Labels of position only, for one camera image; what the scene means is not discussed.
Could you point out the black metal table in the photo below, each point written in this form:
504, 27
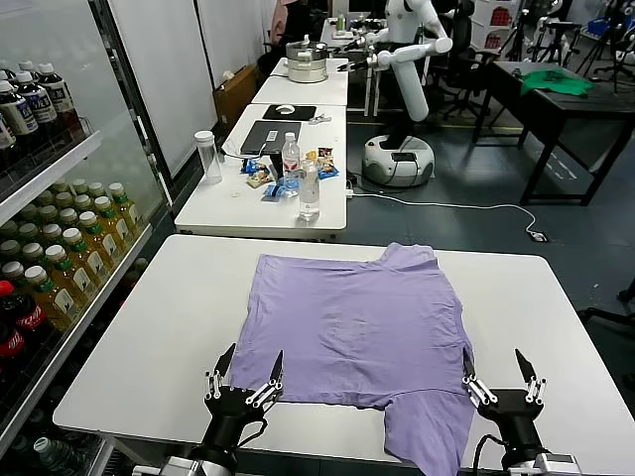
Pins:
585, 106

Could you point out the pink garment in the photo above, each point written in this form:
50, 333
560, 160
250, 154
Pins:
280, 17

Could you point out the cracker snack packet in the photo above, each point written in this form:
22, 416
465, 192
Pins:
258, 177

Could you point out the blue snack packet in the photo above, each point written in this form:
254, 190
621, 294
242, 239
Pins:
328, 172
274, 191
249, 166

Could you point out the green cloth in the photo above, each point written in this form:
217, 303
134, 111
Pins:
553, 82

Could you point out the small green bottle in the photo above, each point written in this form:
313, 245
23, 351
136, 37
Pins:
342, 22

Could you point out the black office chair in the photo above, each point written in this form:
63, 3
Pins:
464, 30

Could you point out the green cap drink bottle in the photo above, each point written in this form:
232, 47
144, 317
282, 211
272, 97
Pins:
52, 453

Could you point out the black chair base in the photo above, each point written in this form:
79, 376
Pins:
610, 315

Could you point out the dark tea bottle white cap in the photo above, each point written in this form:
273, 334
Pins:
57, 96
17, 119
26, 65
37, 106

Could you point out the black tripod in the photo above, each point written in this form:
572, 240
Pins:
602, 44
516, 35

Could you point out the colourful snack packet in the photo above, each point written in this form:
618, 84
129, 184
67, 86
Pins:
326, 155

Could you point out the white computer mouse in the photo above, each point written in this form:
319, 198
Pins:
285, 109

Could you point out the white drawer unit red prints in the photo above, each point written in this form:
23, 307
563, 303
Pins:
493, 25

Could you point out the red label water bottle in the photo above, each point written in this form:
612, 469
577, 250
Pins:
292, 158

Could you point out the small key bunch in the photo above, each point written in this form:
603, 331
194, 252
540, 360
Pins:
319, 118

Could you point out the yellow juice bottle white cap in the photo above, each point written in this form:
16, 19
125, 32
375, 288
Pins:
12, 269
67, 277
82, 201
49, 297
96, 240
95, 189
65, 216
32, 251
49, 232
121, 208
82, 258
109, 223

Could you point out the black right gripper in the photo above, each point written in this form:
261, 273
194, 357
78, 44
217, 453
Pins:
513, 416

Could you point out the black mouse pad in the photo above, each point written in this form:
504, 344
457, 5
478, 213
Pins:
302, 111

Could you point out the brown cardboard box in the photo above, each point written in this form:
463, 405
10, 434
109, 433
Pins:
233, 94

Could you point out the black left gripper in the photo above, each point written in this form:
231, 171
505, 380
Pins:
230, 416

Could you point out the black phone stand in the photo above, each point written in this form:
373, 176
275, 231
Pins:
275, 166

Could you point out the clear tumbler white lid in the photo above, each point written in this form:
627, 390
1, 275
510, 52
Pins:
211, 158

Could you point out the cola bottle red label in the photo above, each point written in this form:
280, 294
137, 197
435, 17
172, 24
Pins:
27, 317
14, 342

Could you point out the white rectangular table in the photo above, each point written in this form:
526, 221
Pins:
223, 208
297, 91

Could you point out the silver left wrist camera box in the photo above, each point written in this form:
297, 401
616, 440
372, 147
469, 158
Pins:
178, 467

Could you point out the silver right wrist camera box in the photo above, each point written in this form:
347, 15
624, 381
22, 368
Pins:
558, 466

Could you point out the dark grey laptop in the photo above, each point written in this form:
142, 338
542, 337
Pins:
273, 136

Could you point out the glass door beverage cooler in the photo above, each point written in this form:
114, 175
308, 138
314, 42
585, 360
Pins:
74, 158

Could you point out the white humanoid robot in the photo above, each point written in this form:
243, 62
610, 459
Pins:
412, 89

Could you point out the clear unlabeled water bottle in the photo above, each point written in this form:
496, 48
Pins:
309, 193

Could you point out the purple t-shirt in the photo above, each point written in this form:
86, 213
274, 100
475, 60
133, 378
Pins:
347, 322

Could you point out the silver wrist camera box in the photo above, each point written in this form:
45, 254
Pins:
178, 467
558, 466

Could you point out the blue plastic bin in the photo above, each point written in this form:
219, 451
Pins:
597, 27

